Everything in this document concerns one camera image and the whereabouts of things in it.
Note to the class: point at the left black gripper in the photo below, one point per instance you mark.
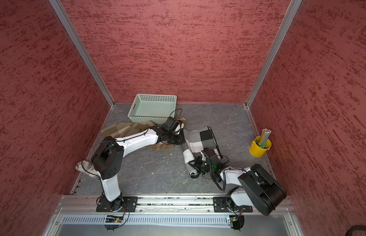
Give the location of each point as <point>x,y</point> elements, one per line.
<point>180,141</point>

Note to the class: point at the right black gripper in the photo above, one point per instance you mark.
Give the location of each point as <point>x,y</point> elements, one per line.
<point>198,160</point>

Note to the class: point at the black white checkered scarf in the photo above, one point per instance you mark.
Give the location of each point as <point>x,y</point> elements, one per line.
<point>195,142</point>

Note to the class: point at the brown beige plaid scarf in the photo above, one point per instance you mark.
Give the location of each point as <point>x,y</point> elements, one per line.
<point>124,129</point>

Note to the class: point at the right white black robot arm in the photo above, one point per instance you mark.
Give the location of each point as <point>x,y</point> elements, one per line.
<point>254,186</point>

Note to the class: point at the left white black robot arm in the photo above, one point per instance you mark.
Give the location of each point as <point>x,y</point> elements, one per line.
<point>107,160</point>

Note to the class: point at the light green plastic basket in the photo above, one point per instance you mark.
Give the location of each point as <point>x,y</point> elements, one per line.
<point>152,107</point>

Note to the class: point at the yellow pencil cup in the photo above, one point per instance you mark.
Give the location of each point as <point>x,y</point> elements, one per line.
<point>258,151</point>

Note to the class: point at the bundle of coloured pencils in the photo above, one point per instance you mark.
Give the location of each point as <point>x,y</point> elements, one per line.
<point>264,137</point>

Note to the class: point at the rolled beige patterned cloth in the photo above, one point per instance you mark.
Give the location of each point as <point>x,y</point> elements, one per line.
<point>86,168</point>

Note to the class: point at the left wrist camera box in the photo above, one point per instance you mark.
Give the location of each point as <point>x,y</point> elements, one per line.
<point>173,124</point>

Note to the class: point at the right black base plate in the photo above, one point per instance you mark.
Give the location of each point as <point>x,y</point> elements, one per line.
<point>224,204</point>

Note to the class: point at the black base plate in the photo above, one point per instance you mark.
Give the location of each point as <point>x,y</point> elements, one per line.
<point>130,203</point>
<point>224,204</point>

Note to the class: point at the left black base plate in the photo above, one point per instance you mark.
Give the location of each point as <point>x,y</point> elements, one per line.
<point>130,203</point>

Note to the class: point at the aluminium front rail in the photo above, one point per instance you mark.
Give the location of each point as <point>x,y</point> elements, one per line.
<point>163,210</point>

